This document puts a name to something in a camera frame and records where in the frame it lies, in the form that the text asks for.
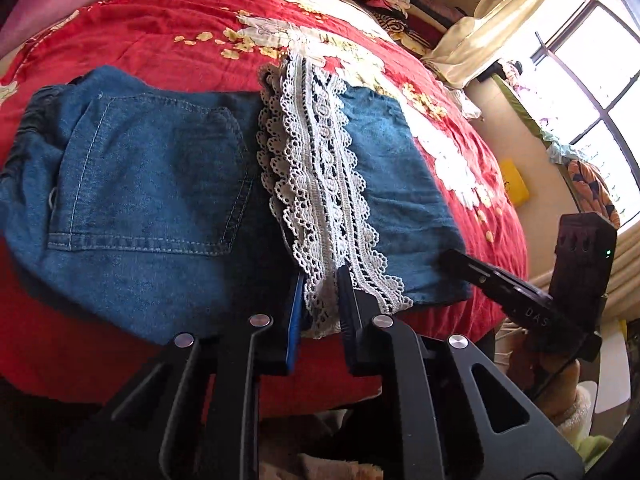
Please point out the yellow paper bag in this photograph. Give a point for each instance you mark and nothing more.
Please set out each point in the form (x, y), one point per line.
(513, 183)

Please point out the person's right hand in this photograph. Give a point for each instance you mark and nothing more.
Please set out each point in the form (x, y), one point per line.
(557, 400)

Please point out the cream curtain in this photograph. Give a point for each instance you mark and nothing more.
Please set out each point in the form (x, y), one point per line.
(474, 42)

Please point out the window frame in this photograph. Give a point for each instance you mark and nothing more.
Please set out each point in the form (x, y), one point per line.
(587, 68)

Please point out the blue denim lace-trimmed pants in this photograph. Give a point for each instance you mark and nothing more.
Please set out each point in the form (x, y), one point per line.
(164, 211)

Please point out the pile of folded clothes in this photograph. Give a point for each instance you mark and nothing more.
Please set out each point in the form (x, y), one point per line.
(416, 25)

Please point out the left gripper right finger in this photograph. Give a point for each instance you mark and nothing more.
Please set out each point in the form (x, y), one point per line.
(356, 308)

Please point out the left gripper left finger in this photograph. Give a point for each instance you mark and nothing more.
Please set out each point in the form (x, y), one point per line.
(293, 314)

